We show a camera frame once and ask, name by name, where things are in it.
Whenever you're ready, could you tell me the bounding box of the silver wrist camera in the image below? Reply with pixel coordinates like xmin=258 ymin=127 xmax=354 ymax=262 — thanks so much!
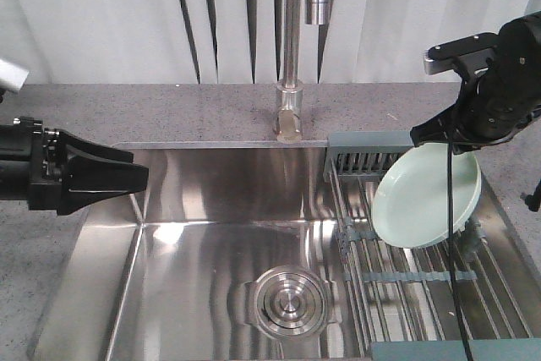
xmin=424 ymin=32 xmax=498 ymax=75
xmin=0 ymin=58 xmax=30 ymax=94

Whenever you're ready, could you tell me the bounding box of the mint green round plate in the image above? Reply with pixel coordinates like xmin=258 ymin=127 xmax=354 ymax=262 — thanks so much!
xmin=371 ymin=143 xmax=481 ymax=249

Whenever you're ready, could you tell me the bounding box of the stainless steel faucet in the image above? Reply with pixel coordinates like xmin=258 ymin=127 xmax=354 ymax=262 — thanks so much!
xmin=274 ymin=0 xmax=331 ymax=144

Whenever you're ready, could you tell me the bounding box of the white pleated curtain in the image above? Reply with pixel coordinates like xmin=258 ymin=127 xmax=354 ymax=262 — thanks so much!
xmin=1 ymin=0 xmax=540 ymax=84

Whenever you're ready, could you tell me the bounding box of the stainless steel sink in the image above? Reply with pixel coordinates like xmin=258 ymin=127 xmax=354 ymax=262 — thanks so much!
xmin=30 ymin=143 xmax=372 ymax=360

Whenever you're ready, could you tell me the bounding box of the sink drain strainer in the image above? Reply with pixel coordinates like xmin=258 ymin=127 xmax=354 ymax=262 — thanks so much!
xmin=249 ymin=265 xmax=330 ymax=339

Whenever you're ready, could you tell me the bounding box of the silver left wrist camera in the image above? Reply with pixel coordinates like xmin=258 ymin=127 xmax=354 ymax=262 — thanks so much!
xmin=0 ymin=58 xmax=30 ymax=94

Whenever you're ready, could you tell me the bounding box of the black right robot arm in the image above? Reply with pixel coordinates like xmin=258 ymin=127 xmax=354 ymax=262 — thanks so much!
xmin=410 ymin=13 xmax=540 ymax=155

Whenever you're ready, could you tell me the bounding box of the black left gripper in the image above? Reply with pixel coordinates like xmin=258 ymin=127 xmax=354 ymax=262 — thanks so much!
xmin=1 ymin=117 xmax=149 ymax=216

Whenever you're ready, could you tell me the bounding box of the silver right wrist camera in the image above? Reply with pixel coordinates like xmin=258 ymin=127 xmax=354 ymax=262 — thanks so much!
xmin=424 ymin=32 xmax=498 ymax=75

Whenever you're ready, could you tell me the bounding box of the teal roll-up drying rack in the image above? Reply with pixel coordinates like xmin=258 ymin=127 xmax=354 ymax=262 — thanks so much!
xmin=323 ymin=131 xmax=540 ymax=360

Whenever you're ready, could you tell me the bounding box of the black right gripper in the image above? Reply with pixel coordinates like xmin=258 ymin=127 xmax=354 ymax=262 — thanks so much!
xmin=410 ymin=57 xmax=540 ymax=154

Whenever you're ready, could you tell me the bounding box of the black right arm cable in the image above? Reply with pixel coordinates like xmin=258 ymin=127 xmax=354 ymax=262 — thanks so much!
xmin=443 ymin=64 xmax=541 ymax=361

